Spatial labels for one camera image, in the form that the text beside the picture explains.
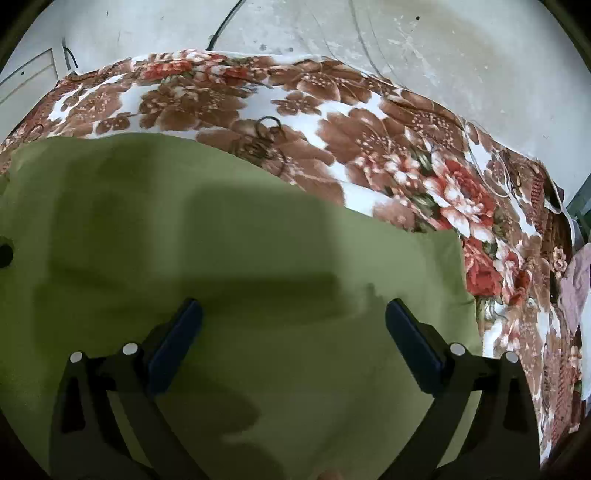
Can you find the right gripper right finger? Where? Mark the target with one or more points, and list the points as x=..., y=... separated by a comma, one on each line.
x=503, y=440

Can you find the white bed headboard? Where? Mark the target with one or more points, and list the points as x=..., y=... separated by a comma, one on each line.
x=28, y=77

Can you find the pink cloth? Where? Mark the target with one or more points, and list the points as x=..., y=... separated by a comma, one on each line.
x=577, y=290

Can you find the olive green jacket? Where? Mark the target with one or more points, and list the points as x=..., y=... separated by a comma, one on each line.
x=294, y=372

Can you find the floral red brown blanket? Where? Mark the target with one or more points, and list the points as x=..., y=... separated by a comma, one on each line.
x=378, y=148

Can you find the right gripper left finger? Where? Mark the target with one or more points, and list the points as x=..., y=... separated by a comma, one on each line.
x=106, y=423

